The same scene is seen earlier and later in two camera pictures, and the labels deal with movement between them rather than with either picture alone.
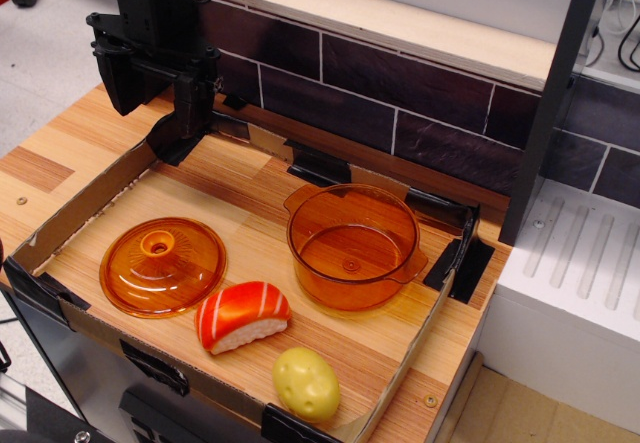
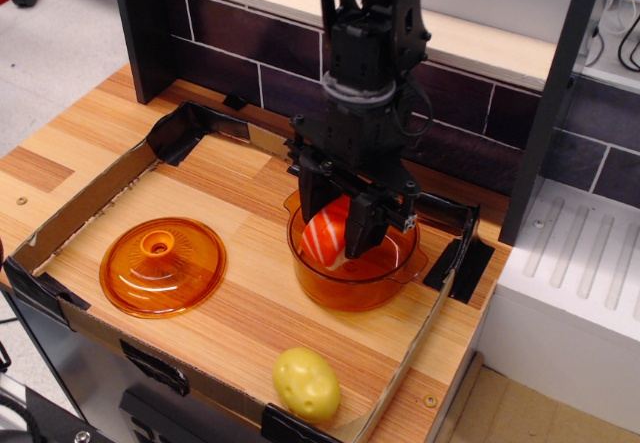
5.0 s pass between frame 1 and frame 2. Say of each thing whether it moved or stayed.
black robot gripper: moved
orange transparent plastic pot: stayed
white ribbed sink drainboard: stayed
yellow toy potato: stayed
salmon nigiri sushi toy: moved
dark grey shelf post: stayed
